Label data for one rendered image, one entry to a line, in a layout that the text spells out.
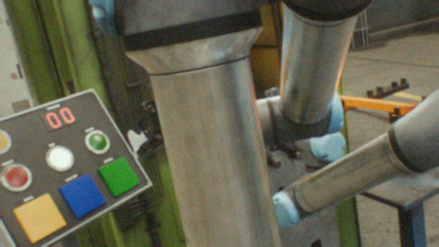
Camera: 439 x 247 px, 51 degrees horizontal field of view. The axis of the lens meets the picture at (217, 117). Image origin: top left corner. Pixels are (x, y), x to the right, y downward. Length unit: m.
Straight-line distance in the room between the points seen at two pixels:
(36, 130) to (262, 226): 0.74
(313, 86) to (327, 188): 0.39
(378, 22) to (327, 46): 8.49
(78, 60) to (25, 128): 0.34
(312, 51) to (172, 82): 0.19
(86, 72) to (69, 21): 0.14
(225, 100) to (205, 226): 0.11
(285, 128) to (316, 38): 0.25
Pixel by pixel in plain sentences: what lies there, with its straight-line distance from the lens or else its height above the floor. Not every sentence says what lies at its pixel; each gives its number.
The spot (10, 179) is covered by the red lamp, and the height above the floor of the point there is 1.09.
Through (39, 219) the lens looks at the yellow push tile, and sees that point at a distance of 0.98.
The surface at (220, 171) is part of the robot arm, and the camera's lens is 0.37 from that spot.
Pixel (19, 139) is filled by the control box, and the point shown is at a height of 1.15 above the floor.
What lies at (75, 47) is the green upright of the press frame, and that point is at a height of 1.30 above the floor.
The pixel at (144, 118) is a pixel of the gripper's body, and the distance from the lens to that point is 0.88.
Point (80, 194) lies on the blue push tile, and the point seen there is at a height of 1.01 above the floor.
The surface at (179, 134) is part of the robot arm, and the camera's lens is 0.37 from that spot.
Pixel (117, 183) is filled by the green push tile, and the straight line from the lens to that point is 1.06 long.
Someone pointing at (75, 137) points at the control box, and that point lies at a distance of 1.08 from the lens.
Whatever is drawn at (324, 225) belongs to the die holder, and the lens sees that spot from 1.55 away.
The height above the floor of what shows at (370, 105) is 0.96.
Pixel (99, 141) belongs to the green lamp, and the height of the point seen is 1.09.
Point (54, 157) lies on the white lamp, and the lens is 1.04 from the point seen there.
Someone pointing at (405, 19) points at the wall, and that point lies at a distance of 9.33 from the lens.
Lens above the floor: 1.36
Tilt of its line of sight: 15 degrees down
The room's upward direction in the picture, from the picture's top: 11 degrees counter-clockwise
